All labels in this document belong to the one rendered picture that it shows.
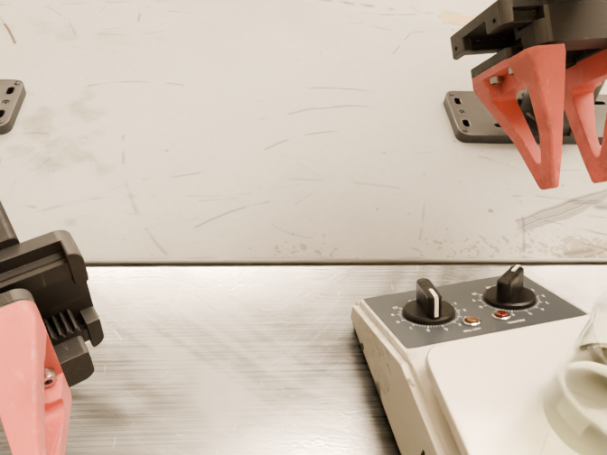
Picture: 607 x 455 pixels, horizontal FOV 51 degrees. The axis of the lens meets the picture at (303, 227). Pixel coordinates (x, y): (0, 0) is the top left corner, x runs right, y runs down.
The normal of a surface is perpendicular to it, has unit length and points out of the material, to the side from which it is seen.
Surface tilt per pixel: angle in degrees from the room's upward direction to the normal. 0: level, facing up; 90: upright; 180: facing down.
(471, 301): 30
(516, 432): 0
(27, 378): 23
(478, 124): 0
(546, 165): 96
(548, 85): 62
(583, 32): 41
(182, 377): 0
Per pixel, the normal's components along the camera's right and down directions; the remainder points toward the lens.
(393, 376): -0.97, 0.14
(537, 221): 0.07, -0.69
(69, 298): 0.54, 0.66
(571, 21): 0.21, -0.05
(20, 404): 0.28, -0.38
